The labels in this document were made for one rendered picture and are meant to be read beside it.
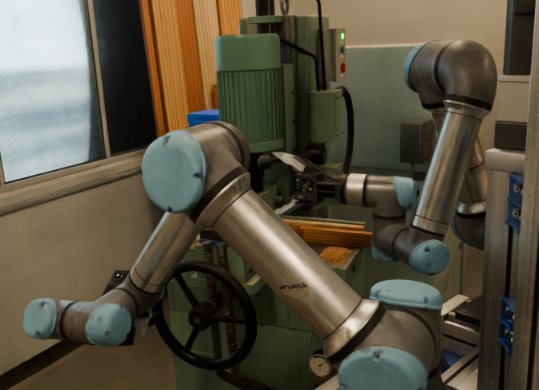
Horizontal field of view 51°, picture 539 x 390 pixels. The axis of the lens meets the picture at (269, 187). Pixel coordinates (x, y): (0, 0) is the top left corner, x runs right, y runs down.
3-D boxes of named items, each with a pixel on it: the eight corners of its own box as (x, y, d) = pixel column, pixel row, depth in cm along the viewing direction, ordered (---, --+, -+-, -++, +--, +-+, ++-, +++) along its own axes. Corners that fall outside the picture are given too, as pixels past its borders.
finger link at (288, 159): (271, 144, 135) (300, 169, 134) (281, 143, 141) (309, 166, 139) (264, 155, 137) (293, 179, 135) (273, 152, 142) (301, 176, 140)
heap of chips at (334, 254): (315, 261, 146) (315, 253, 146) (326, 247, 155) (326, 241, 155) (342, 264, 144) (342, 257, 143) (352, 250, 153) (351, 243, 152)
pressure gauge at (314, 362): (308, 381, 145) (307, 352, 143) (313, 373, 149) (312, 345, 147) (332, 385, 143) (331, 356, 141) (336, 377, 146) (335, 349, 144)
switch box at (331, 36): (318, 82, 176) (317, 28, 172) (327, 79, 185) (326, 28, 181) (337, 82, 174) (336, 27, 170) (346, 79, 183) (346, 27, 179)
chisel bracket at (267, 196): (237, 224, 163) (236, 195, 161) (257, 210, 175) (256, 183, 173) (261, 226, 160) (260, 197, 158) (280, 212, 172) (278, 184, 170)
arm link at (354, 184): (370, 172, 134) (369, 206, 136) (351, 171, 136) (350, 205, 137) (362, 176, 128) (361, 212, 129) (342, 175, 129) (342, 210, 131)
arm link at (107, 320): (140, 290, 110) (95, 286, 115) (103, 315, 100) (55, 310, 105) (147, 327, 112) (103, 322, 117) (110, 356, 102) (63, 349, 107)
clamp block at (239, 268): (195, 277, 147) (192, 244, 145) (219, 258, 159) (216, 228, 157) (246, 284, 142) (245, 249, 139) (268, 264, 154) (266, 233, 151)
